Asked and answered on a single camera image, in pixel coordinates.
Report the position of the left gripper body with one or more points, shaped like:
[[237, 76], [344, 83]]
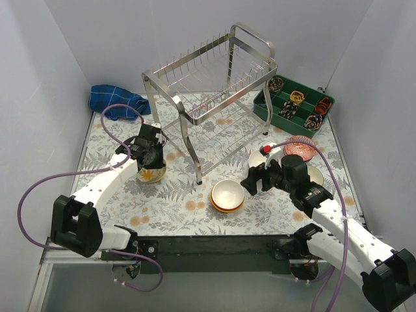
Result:
[[153, 163]]

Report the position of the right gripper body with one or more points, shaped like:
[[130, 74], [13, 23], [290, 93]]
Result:
[[264, 179]]

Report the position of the white grey-rimmed bowl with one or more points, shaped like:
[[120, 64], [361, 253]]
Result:
[[256, 158]]

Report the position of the cream floral bowl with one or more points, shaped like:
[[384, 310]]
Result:
[[152, 175]]

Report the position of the orange and white bowl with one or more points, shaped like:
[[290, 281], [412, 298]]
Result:
[[228, 193]]

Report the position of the red patterned bowl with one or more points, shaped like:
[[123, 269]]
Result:
[[300, 145]]

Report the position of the dark teal bowl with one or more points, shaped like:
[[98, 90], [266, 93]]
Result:
[[315, 175]]

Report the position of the yellow bowl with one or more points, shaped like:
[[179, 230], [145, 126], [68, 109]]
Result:
[[223, 210]]

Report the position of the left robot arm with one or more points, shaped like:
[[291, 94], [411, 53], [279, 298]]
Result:
[[75, 221]]

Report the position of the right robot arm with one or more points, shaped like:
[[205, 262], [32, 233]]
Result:
[[385, 275]]

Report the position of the steel two-tier dish rack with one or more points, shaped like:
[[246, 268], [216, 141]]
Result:
[[219, 92]]

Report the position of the floral table mat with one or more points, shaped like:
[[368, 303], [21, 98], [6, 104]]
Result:
[[177, 205]]

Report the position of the rolled brown patterned sock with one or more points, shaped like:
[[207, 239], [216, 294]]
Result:
[[313, 122]]

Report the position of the green compartment tray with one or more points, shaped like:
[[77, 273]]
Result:
[[295, 125]]

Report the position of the blue plaid cloth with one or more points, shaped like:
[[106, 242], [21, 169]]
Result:
[[104, 95]]

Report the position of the rolled yellow sock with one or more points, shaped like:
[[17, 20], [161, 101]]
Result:
[[296, 97]]

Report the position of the rolled dark floral sock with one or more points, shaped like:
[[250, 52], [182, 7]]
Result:
[[275, 84]]

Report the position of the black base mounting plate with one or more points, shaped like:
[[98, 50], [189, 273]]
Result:
[[277, 254]]

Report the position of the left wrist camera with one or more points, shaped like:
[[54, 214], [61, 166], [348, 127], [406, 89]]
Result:
[[157, 133]]

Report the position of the aluminium frame rail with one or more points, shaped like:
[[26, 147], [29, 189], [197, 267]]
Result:
[[69, 282]]

